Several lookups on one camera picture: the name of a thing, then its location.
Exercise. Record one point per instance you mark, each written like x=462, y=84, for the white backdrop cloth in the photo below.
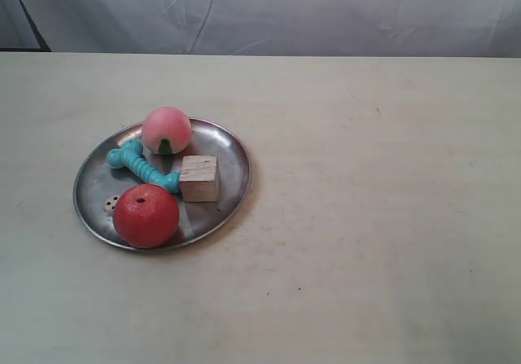
x=489, y=28

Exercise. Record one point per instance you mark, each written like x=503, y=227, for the pink toy peach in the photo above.
x=166, y=131

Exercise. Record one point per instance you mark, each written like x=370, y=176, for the red toy apple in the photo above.
x=146, y=216

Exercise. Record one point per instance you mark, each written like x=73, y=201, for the small white die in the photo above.
x=110, y=204

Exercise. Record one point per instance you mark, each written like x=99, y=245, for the round metal plate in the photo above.
x=96, y=182

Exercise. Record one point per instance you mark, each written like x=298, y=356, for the wooden cube block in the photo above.
x=200, y=179

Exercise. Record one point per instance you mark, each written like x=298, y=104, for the turquoise rubber bone toy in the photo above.
x=130, y=156

